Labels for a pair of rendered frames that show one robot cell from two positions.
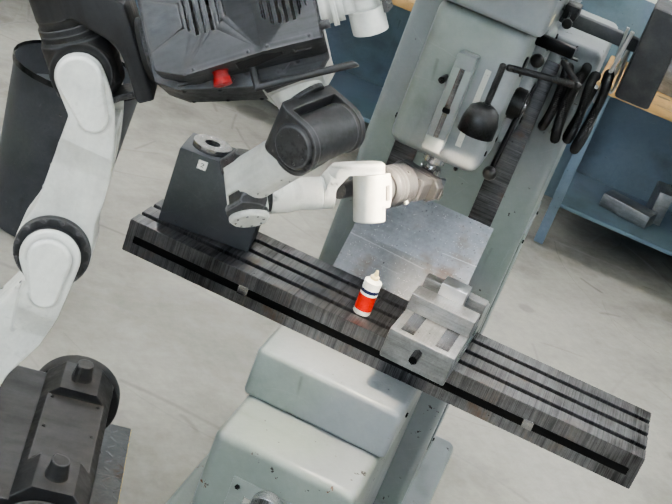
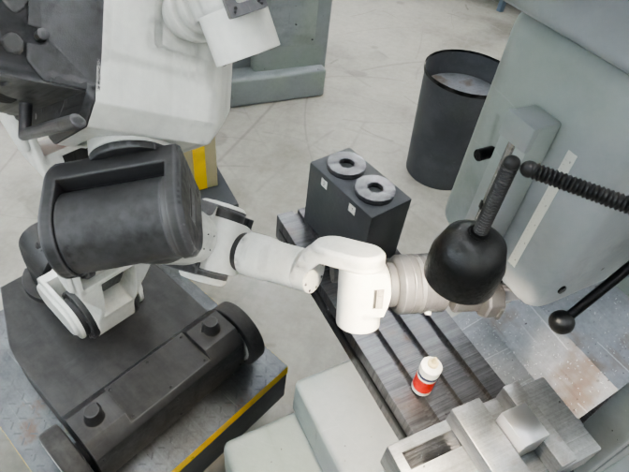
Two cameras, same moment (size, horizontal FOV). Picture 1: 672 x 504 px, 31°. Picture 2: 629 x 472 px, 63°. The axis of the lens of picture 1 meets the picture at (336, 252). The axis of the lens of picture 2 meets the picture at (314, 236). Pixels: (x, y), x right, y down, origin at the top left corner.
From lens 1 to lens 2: 195 cm
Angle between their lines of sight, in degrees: 45
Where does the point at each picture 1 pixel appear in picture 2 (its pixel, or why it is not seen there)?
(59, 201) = not seen: hidden behind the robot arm
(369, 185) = (345, 283)
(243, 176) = not seen: hidden behind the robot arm
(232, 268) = (323, 289)
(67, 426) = (163, 369)
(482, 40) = (570, 91)
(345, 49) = not seen: outside the picture
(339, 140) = (114, 244)
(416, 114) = (466, 196)
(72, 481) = (99, 429)
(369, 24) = (213, 42)
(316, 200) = (282, 279)
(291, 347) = (331, 391)
